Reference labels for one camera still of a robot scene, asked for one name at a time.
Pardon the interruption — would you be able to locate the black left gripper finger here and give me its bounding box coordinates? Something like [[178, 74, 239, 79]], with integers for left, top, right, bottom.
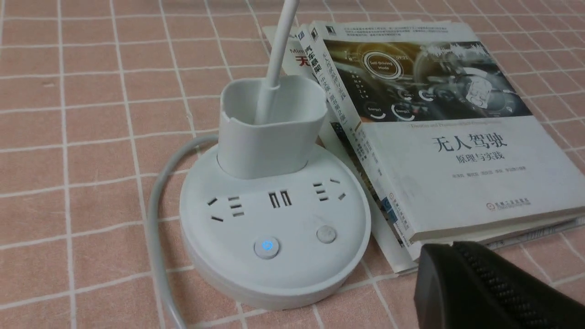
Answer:
[[414, 241, 585, 329]]

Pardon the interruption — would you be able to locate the white desk lamp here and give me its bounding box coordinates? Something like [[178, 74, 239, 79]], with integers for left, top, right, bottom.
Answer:
[[179, 0, 371, 310]]

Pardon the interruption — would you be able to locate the middle white book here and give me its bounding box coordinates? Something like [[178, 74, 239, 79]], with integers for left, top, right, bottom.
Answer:
[[297, 20, 585, 261]]

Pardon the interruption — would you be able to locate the top white self-driving book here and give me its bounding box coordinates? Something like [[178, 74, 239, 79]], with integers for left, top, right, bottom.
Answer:
[[308, 21, 585, 243]]

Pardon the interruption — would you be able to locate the pink checked tablecloth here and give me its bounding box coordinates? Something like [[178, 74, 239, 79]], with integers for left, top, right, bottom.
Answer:
[[0, 0, 584, 329]]

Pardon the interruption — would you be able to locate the white lamp power cable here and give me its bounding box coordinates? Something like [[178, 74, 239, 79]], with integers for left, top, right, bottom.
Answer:
[[147, 135, 219, 329]]

